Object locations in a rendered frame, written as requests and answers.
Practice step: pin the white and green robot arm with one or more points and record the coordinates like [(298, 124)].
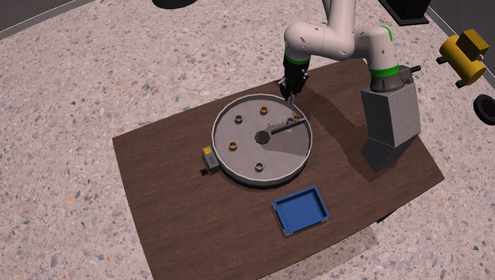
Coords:
[(342, 40)]

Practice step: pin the blue rectangular tray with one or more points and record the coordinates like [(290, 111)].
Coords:
[(300, 210)]

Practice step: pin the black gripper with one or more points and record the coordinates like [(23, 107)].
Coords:
[(291, 90)]

